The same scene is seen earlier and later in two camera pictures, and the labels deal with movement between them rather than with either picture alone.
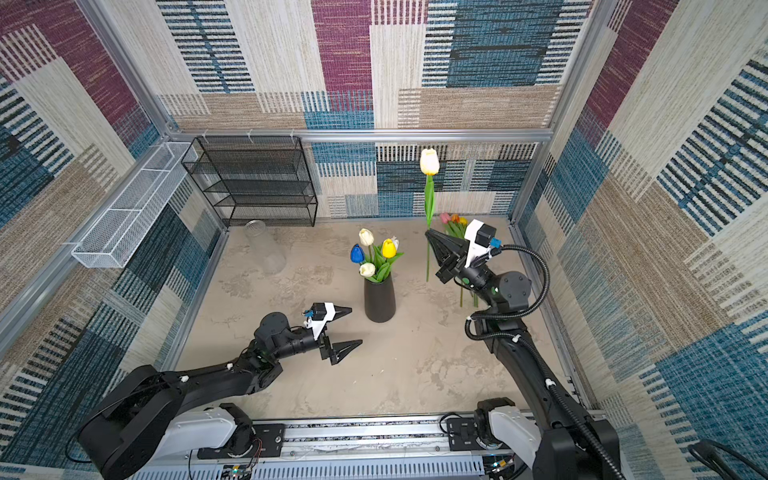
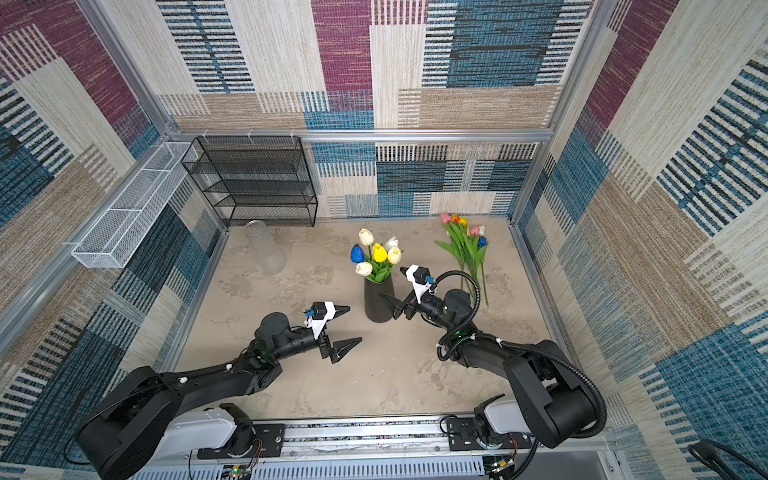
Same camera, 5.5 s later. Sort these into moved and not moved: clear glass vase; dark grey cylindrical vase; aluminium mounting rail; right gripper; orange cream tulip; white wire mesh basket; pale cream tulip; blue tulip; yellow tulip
Moved: right gripper; yellow tulip; orange cream tulip
Not moved: aluminium mounting rail; white wire mesh basket; pale cream tulip; dark grey cylindrical vase; blue tulip; clear glass vase
